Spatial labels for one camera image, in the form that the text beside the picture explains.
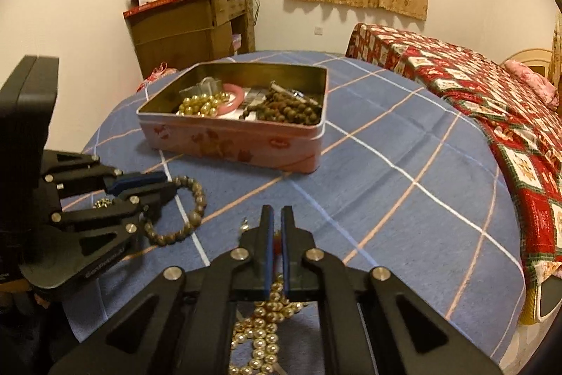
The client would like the pink metal tin box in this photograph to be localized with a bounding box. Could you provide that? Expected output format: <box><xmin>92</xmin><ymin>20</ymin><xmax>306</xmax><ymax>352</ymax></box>
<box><xmin>136</xmin><ymin>62</ymin><xmax>329</xmax><ymax>174</ymax></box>

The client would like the flat red box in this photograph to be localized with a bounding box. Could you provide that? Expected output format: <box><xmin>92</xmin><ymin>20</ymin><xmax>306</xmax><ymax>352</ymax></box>
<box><xmin>123</xmin><ymin>0</ymin><xmax>189</xmax><ymax>18</ymax></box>

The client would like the narrow beige patterned curtain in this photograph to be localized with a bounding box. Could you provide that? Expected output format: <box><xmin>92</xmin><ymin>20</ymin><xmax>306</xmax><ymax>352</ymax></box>
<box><xmin>551</xmin><ymin>12</ymin><xmax>562</xmax><ymax>112</ymax></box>

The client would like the gold pearl necklace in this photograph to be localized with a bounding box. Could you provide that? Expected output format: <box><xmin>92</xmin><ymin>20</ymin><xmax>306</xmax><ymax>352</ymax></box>
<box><xmin>228</xmin><ymin>217</ymin><xmax>310</xmax><ymax>375</ymax></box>

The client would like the olive bead bracelet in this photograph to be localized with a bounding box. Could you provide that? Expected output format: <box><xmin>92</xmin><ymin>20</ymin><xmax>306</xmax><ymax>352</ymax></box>
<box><xmin>144</xmin><ymin>176</ymin><xmax>208</xmax><ymax>246</ymax></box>

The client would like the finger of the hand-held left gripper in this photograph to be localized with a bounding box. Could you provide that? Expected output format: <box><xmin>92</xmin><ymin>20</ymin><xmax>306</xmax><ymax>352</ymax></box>
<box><xmin>41</xmin><ymin>151</ymin><xmax>169</xmax><ymax>200</ymax></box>
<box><xmin>50</xmin><ymin>181</ymin><xmax>178</xmax><ymax>249</ymax></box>

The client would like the pink bangle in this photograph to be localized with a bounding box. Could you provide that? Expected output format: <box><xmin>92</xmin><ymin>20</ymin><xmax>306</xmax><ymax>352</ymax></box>
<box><xmin>221</xmin><ymin>84</ymin><xmax>245</xmax><ymax>117</ymax></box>

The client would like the large pearl bracelet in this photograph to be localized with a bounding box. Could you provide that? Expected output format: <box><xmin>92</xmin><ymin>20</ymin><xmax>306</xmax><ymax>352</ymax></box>
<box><xmin>177</xmin><ymin>91</ymin><xmax>231</xmax><ymax>119</ymax></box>

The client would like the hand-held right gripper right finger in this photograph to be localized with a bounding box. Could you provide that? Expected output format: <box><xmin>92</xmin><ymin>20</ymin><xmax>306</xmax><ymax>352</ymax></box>
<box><xmin>281</xmin><ymin>206</ymin><xmax>505</xmax><ymax>375</ymax></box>

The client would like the brown wooden desk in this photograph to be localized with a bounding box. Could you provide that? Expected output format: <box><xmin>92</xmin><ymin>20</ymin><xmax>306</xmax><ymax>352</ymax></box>
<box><xmin>124</xmin><ymin>0</ymin><xmax>256</xmax><ymax>79</ymax></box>

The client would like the red patterned quilt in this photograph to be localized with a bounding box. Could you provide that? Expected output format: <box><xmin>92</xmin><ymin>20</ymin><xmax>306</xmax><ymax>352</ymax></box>
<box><xmin>345</xmin><ymin>22</ymin><xmax>562</xmax><ymax>314</ymax></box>

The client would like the large brown wooden bead bracelet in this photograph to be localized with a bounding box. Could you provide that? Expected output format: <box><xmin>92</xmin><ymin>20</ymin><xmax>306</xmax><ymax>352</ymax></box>
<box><xmin>262</xmin><ymin>96</ymin><xmax>323</xmax><ymax>126</ymax></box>

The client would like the pink floral pillow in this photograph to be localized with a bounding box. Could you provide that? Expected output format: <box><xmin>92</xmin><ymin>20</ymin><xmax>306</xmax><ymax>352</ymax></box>
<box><xmin>505</xmin><ymin>59</ymin><xmax>560</xmax><ymax>110</ymax></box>

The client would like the small brown bead strand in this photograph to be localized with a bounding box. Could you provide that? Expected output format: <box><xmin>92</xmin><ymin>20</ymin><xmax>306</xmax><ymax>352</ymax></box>
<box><xmin>239</xmin><ymin>89</ymin><xmax>275</xmax><ymax>122</ymax></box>

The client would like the pile of colourful clothes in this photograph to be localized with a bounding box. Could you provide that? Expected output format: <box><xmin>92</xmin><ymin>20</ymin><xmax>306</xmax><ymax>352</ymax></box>
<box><xmin>136</xmin><ymin>65</ymin><xmax>178</xmax><ymax>93</ymax></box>

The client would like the cream wooden headboard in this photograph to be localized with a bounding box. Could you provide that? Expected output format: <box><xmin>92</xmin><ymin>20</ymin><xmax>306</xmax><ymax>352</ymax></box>
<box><xmin>501</xmin><ymin>47</ymin><xmax>554</xmax><ymax>81</ymax></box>

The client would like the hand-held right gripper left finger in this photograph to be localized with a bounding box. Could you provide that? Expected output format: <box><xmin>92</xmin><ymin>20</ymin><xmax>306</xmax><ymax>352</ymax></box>
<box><xmin>48</xmin><ymin>206</ymin><xmax>276</xmax><ymax>375</ymax></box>

